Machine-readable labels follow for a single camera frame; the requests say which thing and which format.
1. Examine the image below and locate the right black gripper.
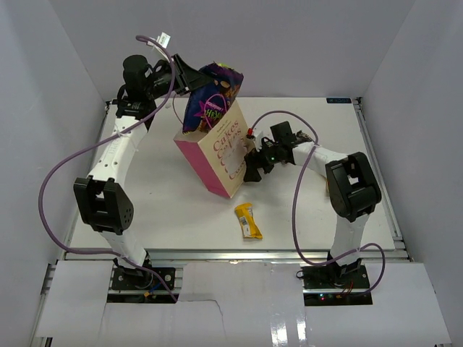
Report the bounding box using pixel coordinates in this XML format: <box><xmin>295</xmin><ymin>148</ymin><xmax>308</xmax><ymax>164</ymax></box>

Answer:
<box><xmin>245</xmin><ymin>139</ymin><xmax>284</xmax><ymax>182</ymax></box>

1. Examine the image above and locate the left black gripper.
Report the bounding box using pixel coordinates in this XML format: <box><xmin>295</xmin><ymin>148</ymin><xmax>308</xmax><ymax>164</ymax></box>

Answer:
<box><xmin>144</xmin><ymin>53</ymin><xmax>212</xmax><ymax>100</ymax></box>

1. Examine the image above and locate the purple snack chip bag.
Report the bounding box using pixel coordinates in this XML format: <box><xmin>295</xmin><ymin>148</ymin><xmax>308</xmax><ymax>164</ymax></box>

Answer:
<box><xmin>182</xmin><ymin>62</ymin><xmax>244</xmax><ymax>134</ymax></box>

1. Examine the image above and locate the pink paper gift bag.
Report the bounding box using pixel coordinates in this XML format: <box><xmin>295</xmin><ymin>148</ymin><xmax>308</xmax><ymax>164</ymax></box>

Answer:
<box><xmin>174</xmin><ymin>102</ymin><xmax>255</xmax><ymax>198</ymax></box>

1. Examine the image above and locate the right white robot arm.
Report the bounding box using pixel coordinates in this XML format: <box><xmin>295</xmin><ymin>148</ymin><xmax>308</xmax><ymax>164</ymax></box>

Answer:
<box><xmin>244</xmin><ymin>121</ymin><xmax>382</xmax><ymax>288</ymax></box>

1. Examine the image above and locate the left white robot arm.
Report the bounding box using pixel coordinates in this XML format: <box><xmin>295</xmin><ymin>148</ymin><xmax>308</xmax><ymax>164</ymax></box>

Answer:
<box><xmin>73</xmin><ymin>54</ymin><xmax>212</xmax><ymax>288</ymax></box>

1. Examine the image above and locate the brown snickers bar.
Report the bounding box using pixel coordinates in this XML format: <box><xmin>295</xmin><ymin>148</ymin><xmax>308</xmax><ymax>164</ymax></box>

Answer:
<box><xmin>296</xmin><ymin>131</ymin><xmax>313</xmax><ymax>142</ymax></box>

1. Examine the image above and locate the yellow candy packet front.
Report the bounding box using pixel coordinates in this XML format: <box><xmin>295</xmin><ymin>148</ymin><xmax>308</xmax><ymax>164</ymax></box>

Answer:
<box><xmin>234</xmin><ymin>203</ymin><xmax>263</xmax><ymax>240</ymax></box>

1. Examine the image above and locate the blue label sticker right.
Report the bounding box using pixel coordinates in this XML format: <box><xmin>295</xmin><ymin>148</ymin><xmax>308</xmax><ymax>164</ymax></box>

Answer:
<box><xmin>326</xmin><ymin>98</ymin><xmax>352</xmax><ymax>104</ymax></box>

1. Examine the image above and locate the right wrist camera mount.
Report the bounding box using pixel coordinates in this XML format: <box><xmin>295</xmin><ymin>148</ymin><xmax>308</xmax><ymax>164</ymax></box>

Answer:
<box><xmin>246</xmin><ymin>128</ymin><xmax>266</xmax><ymax>151</ymax></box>

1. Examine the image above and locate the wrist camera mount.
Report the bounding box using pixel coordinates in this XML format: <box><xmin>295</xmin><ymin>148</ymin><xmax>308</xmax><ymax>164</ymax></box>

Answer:
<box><xmin>246</xmin><ymin>128</ymin><xmax>266</xmax><ymax>151</ymax></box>
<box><xmin>146</xmin><ymin>32</ymin><xmax>171</xmax><ymax>60</ymax></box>

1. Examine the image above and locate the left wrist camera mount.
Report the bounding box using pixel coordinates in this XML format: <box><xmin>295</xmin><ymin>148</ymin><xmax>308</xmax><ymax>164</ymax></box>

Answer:
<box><xmin>146</xmin><ymin>32</ymin><xmax>171</xmax><ymax>60</ymax></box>

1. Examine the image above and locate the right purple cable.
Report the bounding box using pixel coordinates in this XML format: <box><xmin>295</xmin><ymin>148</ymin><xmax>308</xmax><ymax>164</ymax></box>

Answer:
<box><xmin>249</xmin><ymin>110</ymin><xmax>386</xmax><ymax>294</ymax></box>

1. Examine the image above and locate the aluminium front rail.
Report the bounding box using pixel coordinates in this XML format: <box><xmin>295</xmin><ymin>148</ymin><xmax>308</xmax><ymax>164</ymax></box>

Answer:
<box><xmin>65</xmin><ymin>247</ymin><xmax>409</xmax><ymax>262</ymax></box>

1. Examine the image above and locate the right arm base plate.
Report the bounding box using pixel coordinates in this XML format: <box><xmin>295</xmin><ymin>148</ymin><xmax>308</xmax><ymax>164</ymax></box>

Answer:
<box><xmin>296</xmin><ymin>265</ymin><xmax>370</xmax><ymax>290</ymax></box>

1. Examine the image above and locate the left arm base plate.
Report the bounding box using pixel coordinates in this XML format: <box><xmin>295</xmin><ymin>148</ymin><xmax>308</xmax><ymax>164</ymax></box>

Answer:
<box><xmin>110</xmin><ymin>267</ymin><xmax>176</xmax><ymax>291</ymax></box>

